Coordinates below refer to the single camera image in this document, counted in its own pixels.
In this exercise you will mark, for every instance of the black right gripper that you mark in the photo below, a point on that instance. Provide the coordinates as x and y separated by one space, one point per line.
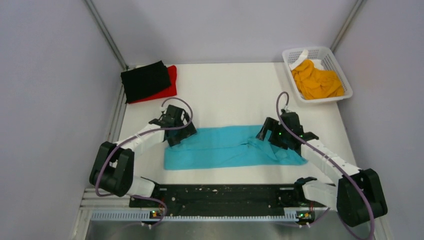
270 124

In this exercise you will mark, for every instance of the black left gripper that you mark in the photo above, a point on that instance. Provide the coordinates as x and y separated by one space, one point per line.
187 131

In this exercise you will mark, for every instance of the cyan t-shirt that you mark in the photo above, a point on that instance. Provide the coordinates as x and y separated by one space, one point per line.
227 147

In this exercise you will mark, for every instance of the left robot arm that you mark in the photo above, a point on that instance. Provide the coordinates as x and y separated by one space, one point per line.
113 171

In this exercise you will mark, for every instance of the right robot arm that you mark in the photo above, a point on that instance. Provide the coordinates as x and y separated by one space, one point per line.
356 194

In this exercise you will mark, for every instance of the orange t-shirt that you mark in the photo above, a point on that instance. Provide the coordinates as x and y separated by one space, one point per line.
315 84

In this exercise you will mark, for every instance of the folded black t-shirt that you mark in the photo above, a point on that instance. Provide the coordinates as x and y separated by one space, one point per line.
146 81

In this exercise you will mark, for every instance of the white cloth in basket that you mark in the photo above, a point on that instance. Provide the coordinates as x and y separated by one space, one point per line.
304 56

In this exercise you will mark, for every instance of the white plastic basket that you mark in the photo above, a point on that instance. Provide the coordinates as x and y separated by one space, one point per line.
328 61

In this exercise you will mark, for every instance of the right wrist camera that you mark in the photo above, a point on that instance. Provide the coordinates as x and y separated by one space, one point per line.
285 111

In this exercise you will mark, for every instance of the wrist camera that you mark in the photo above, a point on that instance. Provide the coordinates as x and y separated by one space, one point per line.
285 111
163 107

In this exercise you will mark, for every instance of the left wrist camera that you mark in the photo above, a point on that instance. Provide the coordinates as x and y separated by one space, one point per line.
163 107

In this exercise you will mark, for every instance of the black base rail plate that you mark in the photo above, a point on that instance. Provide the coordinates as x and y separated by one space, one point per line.
231 200

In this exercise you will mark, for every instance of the white cable duct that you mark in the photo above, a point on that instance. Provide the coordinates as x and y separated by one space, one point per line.
138 215

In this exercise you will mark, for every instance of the right aluminium frame post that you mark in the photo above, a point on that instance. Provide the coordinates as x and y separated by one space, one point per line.
355 10

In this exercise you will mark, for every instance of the aluminium frame post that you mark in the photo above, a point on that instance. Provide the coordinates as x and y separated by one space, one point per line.
98 20
355 10

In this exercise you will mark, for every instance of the left aluminium frame post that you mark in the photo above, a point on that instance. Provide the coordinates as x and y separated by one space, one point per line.
98 20

